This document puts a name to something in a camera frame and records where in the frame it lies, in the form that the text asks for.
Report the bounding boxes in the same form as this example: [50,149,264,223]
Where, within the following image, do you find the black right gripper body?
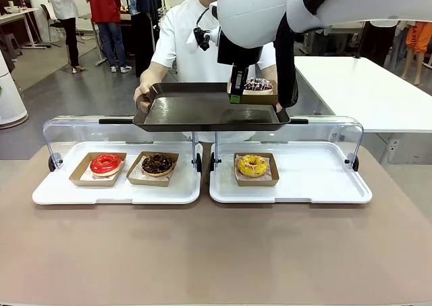
[217,27,264,67]

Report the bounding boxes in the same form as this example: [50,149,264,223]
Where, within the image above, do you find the purple white drizzled donut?
[243,77,274,95]

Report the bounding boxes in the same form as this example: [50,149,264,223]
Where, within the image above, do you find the dark brown serving tray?
[132,82,292,132]

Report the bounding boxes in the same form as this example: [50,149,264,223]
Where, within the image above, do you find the red glazed donut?
[90,153,122,178]
[69,152,128,188]

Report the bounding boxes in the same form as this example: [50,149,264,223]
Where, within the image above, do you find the white printed paper liner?
[235,153,273,182]
[132,155,177,182]
[83,170,119,182]

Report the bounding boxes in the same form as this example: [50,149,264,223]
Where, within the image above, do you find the person's right forearm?
[139,61,169,89]

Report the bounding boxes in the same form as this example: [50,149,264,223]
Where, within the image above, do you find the person's left forearm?
[254,64,277,81]

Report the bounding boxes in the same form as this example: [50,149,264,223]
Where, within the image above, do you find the person in white shirt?
[151,0,281,143]

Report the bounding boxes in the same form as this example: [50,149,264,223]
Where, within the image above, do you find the yellow glazed donut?
[238,154,270,178]

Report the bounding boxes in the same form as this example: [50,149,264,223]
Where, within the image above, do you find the yellow donut in box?
[233,152,280,188]

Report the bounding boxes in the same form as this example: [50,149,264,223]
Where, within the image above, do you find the chocolate sprinkled donut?
[141,153,175,178]

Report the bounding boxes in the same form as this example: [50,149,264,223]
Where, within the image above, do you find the person in white top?
[358,20,401,67]

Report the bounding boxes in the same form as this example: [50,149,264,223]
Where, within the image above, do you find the chocolate donut in box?
[126,151,180,188]

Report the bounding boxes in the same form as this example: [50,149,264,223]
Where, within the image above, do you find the person in red shirt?
[80,0,133,74]

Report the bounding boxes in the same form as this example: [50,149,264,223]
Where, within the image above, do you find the person's right hand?
[134,82,153,113]

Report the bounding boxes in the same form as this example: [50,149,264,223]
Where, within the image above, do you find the hanging dark clothes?
[126,0,166,79]

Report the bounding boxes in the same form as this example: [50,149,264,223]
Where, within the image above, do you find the clear plastic display cover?
[43,116,203,174]
[211,116,365,172]

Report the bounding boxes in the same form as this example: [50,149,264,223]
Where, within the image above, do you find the white side table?
[293,55,432,165]

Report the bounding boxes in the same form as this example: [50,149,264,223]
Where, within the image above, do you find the black stand pole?
[352,20,369,59]

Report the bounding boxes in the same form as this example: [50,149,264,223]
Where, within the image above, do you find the white display tray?
[32,141,203,205]
[209,141,373,205]

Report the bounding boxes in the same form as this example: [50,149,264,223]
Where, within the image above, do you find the mannequin with orange shorts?
[401,20,432,86]

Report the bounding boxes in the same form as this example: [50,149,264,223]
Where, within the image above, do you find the black office chair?
[39,3,65,49]

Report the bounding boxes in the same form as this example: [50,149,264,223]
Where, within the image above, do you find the white background desk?
[0,7,48,50]

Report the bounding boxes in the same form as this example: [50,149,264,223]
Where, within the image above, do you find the grey stool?
[0,34,24,62]

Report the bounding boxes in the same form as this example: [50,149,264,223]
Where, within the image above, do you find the white cylindrical air purifier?
[0,51,30,130]

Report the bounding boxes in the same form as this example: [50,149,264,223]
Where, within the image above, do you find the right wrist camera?
[186,27,219,52]

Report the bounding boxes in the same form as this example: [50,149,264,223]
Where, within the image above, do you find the black cable sleeve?
[273,0,342,110]

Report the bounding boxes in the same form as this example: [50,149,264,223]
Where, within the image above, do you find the black camera cable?
[196,7,212,30]

